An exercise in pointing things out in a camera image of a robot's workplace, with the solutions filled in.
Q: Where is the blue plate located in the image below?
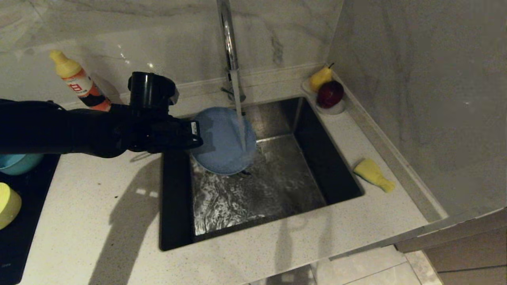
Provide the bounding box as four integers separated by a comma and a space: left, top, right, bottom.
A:
190, 107, 257, 176

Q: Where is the chrome faucet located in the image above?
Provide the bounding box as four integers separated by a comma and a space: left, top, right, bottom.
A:
217, 0, 247, 104

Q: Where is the teal bowl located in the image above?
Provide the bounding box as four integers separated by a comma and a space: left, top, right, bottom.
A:
0, 154, 44, 176

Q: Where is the yellow bowl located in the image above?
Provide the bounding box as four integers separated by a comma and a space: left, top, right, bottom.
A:
0, 182, 22, 231

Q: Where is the yellow sponge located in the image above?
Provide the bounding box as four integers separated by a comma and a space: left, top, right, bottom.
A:
353, 158, 396, 193

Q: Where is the stainless steel sink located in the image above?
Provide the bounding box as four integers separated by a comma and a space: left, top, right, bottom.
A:
159, 96, 364, 252

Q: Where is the running water stream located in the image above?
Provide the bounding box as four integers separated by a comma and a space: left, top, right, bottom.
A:
231, 69, 248, 153

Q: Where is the yellow pear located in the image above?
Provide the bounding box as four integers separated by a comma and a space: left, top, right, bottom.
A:
309, 63, 335, 93

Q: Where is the red apple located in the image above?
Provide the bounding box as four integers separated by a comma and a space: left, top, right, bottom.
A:
316, 81, 345, 109

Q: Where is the small white dish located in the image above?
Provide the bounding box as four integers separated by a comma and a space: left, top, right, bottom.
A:
302, 77, 347, 116

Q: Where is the black induction cooktop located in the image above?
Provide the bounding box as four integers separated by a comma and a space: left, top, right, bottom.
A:
0, 154, 61, 285

